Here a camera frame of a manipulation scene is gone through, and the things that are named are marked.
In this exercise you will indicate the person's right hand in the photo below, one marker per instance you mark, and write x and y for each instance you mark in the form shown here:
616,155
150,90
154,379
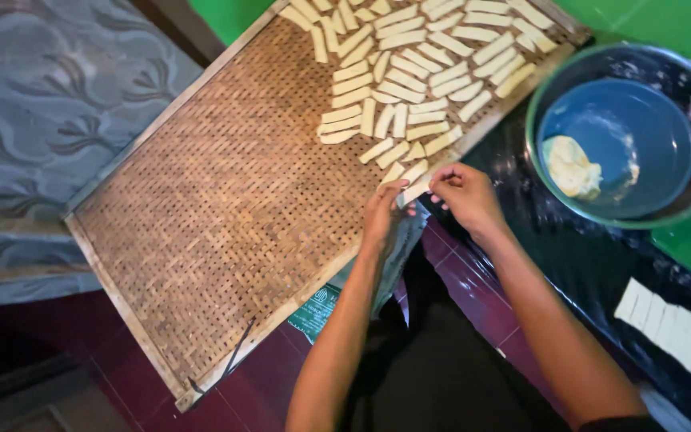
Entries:
471,198

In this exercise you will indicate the person's left hand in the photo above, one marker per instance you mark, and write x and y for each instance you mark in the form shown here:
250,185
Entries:
381,219

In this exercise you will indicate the person's left fingers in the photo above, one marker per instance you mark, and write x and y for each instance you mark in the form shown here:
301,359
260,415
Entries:
390,193

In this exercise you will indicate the person's right fingers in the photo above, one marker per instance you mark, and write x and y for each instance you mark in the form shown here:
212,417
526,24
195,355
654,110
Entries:
446,180

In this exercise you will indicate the single pale dough strip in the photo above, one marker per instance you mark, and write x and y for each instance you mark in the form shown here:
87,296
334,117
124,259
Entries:
413,192

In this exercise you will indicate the group of pale dough strips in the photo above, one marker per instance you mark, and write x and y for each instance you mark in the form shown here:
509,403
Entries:
405,78

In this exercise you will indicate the lump of pale dough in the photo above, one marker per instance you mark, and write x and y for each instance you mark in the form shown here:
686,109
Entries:
570,168

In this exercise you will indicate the printed green plastic bag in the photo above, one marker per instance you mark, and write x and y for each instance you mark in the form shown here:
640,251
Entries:
316,312

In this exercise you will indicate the black plastic sheet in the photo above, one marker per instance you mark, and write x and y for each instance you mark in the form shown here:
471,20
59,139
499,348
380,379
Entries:
573,264

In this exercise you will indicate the woven bamboo drying tray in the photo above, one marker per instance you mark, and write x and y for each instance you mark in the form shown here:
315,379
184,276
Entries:
225,216

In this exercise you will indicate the person's black clothing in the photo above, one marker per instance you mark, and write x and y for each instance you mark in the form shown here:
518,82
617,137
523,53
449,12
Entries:
441,372

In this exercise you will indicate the blue bowl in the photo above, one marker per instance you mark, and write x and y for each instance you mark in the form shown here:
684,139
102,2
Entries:
639,138

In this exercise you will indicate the flat scored dough sheet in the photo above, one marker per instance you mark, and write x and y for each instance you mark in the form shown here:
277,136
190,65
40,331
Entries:
675,327

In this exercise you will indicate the grey patterned mattress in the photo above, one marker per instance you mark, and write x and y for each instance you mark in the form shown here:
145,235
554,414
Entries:
51,120

